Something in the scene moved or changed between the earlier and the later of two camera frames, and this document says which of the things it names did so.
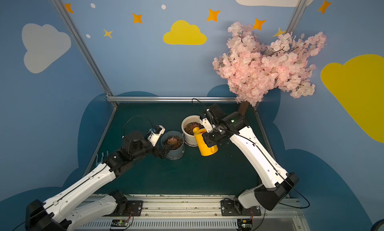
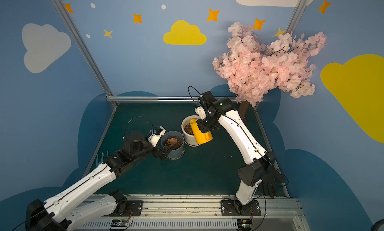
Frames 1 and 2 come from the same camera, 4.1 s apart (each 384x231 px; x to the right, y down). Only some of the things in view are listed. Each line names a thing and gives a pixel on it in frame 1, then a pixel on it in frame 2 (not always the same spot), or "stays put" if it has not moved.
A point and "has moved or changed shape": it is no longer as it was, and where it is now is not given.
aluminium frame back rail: [204, 99] stays put
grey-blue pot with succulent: [176, 138] stays put
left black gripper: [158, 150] stays put
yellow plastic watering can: [204, 149] has moved or changed shape
